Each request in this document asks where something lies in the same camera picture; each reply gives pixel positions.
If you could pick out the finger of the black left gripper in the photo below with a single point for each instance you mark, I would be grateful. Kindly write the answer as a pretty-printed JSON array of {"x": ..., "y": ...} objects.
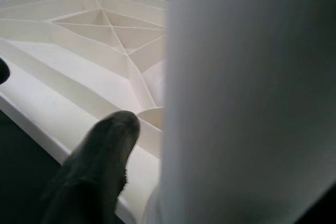
[{"x": 4, "y": 72}]

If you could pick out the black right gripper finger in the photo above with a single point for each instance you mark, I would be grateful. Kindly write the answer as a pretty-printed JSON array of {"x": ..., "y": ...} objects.
[{"x": 89, "y": 176}]

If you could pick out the white plastic table top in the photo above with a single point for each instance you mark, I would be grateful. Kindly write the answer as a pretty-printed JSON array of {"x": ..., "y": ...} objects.
[{"x": 65, "y": 77}]

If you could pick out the white plastic table leg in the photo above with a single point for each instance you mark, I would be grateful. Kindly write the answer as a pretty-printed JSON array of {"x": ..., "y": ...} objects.
[{"x": 249, "y": 90}]

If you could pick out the black table cloth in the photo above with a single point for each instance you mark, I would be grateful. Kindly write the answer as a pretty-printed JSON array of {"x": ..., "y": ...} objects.
[{"x": 21, "y": 169}]

